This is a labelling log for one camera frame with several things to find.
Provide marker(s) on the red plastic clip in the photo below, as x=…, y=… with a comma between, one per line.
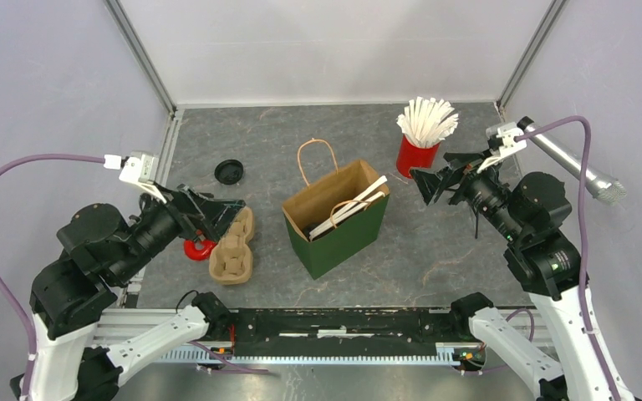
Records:
x=199, y=250

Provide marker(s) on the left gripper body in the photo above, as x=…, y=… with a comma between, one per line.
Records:
x=163, y=223

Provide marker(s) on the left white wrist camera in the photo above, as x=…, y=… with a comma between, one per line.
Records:
x=139, y=168

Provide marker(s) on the white wrapped straws bundle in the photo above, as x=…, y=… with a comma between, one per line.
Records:
x=427, y=122

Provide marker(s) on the red cup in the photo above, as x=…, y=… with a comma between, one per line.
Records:
x=411, y=156

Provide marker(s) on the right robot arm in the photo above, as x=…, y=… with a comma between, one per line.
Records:
x=548, y=267

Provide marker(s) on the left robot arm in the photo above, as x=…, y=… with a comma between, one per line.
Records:
x=101, y=252

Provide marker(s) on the green paper bag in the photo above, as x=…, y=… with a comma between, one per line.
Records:
x=314, y=203

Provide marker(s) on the brown cardboard cup carrier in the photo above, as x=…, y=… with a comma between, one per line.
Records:
x=231, y=261

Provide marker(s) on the silver microphone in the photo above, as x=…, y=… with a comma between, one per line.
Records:
x=600, y=186

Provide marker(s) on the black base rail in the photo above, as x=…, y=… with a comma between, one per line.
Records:
x=337, y=332

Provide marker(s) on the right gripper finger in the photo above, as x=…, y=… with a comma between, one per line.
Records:
x=469, y=158
x=432, y=184

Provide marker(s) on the white straw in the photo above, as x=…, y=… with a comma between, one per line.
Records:
x=373, y=187
x=326, y=225

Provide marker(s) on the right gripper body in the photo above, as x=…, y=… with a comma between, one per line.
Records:
x=490, y=195

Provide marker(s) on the black coffee lid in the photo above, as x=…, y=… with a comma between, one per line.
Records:
x=229, y=172
x=308, y=229
x=355, y=207

